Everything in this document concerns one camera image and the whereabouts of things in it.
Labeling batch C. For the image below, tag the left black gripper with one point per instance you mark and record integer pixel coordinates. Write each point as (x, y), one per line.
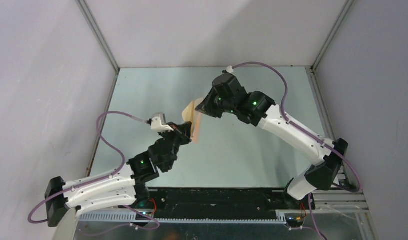
(185, 128)

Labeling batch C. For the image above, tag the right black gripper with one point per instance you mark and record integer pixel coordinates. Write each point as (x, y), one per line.
(205, 106)

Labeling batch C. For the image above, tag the tan paper envelope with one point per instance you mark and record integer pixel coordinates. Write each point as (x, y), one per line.
(189, 114)

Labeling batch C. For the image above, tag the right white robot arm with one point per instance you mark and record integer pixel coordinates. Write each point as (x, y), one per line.
(324, 154)

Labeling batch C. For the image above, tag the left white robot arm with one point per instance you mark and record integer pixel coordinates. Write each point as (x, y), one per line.
(127, 187)

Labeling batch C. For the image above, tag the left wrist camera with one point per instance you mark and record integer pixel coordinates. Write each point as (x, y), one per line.
(159, 124)

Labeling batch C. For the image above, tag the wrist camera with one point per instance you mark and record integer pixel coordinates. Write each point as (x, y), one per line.
(159, 124)
(228, 70)

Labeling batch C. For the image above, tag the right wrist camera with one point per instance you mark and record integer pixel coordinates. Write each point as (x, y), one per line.
(228, 70)

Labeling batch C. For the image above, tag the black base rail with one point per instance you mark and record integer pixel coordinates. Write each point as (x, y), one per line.
(225, 204)

